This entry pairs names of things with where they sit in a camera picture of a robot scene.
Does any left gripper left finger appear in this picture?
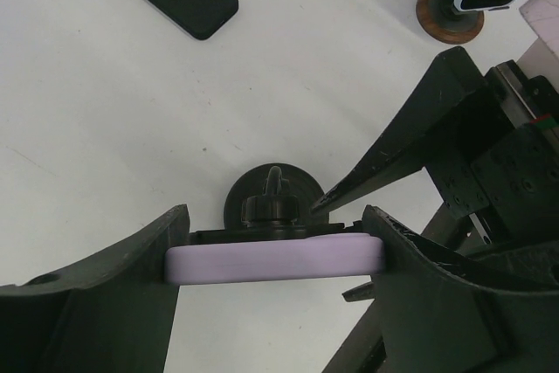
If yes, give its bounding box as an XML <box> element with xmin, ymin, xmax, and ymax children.
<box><xmin>1</xmin><ymin>204</ymin><xmax>190</xmax><ymax>372</ymax></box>

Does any phone with lilac case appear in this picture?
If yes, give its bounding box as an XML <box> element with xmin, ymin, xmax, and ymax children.
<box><xmin>164</xmin><ymin>233</ymin><xmax>385</xmax><ymax>286</ymax></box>

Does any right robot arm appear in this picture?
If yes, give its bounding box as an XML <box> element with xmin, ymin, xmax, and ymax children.
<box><xmin>312</xmin><ymin>46</ymin><xmax>558</xmax><ymax>372</ymax></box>

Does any black phone stand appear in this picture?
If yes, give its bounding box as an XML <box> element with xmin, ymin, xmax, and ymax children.
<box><xmin>188</xmin><ymin>163</ymin><xmax>362</xmax><ymax>245</ymax></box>

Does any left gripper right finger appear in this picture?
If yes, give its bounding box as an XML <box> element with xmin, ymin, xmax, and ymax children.
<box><xmin>362</xmin><ymin>206</ymin><xmax>558</xmax><ymax>372</ymax></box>

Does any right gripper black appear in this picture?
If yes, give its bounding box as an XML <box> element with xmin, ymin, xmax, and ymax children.
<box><xmin>311</xmin><ymin>46</ymin><xmax>558</xmax><ymax>244</ymax></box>

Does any brown round phone stand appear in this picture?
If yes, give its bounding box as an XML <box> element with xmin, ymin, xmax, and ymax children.
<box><xmin>416</xmin><ymin>0</ymin><xmax>485</xmax><ymax>45</ymax></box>

